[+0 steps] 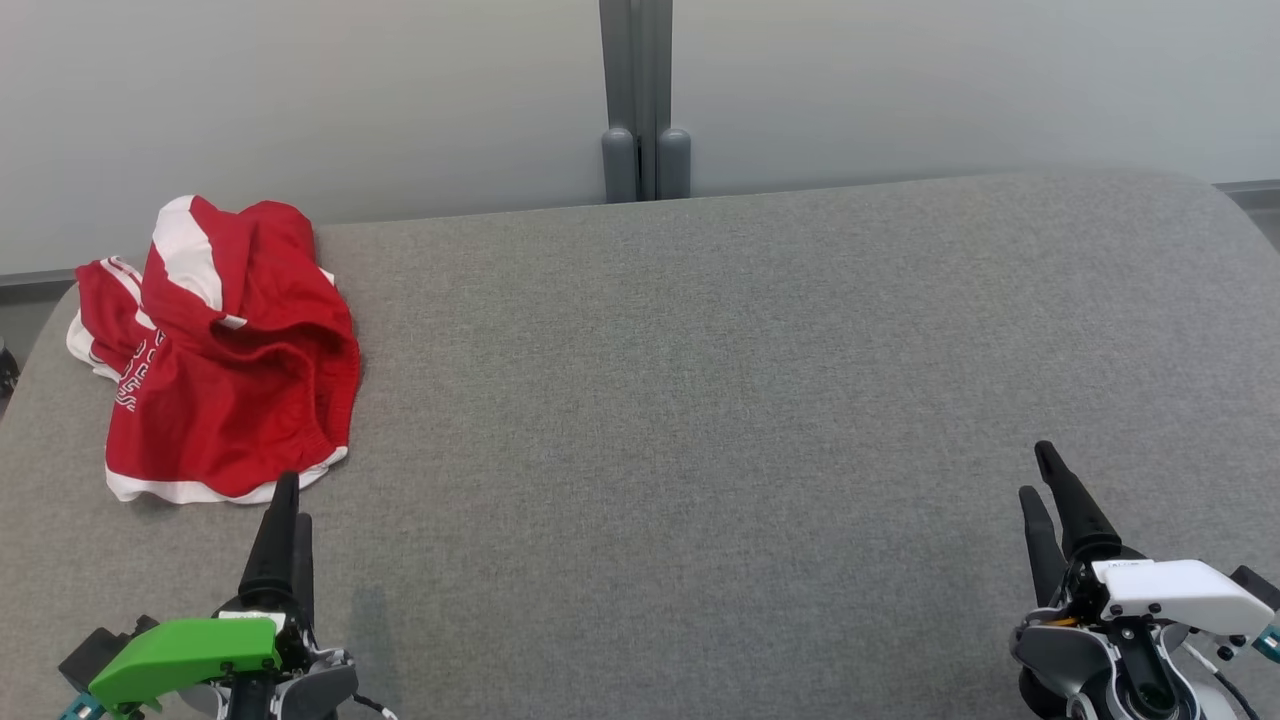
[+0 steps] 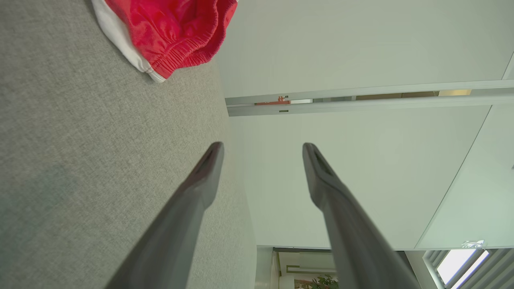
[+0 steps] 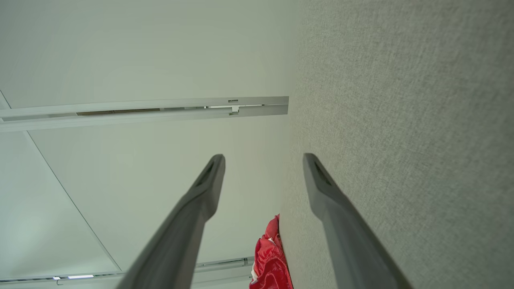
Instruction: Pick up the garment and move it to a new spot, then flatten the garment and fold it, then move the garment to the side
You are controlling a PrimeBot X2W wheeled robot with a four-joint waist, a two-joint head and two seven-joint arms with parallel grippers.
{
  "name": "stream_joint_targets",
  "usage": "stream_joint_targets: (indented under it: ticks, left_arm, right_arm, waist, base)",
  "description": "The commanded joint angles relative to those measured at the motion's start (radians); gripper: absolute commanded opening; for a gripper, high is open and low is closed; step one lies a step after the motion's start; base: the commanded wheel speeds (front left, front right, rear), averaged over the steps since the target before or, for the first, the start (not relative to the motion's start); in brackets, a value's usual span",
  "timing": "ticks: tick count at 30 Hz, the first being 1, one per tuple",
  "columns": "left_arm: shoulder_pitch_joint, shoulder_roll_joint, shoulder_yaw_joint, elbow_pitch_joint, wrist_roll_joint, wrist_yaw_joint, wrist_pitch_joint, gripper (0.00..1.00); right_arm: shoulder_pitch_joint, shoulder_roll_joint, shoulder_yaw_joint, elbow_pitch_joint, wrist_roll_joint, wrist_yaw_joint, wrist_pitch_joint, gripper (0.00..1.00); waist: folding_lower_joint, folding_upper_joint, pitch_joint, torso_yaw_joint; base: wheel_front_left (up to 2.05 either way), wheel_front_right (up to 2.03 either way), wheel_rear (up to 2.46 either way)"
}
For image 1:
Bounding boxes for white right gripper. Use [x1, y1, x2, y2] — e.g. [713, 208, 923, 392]
[1018, 440, 1277, 641]

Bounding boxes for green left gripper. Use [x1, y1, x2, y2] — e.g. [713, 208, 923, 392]
[88, 472, 317, 714]

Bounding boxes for red shorts with white stripe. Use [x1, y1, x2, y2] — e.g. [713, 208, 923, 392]
[105, 195, 362, 505]

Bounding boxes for red white basketball jersey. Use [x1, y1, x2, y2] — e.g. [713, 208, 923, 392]
[66, 255, 166, 413]

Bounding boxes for grey fabric sofa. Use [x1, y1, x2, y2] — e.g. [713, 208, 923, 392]
[0, 168, 1280, 720]

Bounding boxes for grey partition post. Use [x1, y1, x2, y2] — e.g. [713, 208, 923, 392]
[598, 0, 693, 204]

